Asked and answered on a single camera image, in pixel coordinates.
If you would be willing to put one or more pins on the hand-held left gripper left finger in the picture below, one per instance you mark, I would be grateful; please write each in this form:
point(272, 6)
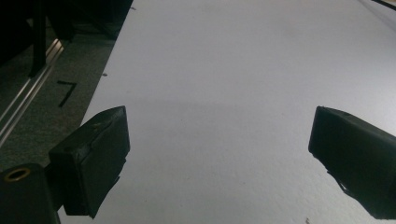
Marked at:
point(93, 161)

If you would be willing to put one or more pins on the black metal stand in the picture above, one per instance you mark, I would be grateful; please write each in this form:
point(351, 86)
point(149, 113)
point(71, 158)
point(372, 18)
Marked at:
point(39, 37)

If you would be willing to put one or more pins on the aluminium frame rail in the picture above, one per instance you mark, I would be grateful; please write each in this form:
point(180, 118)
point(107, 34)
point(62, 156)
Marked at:
point(28, 90)

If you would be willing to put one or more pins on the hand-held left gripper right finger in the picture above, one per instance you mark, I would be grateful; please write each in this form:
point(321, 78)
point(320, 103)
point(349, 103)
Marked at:
point(358, 155)

